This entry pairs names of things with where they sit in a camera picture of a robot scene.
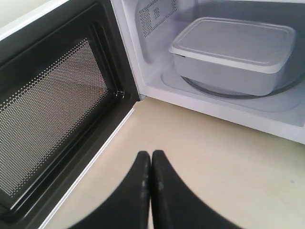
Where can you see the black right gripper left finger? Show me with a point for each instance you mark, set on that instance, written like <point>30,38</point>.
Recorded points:
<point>128,205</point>

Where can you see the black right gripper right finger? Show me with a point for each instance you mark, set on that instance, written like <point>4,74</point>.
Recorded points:
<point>174,205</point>

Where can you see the white lidded plastic container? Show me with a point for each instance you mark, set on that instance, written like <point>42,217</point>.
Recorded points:
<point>244,57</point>

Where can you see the white microwave door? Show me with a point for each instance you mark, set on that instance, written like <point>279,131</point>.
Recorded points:
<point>65,85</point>

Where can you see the glass turntable plate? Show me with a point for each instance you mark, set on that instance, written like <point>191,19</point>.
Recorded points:
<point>200,87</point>

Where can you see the white Midea microwave body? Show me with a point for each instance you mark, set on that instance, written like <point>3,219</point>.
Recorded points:
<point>148,28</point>

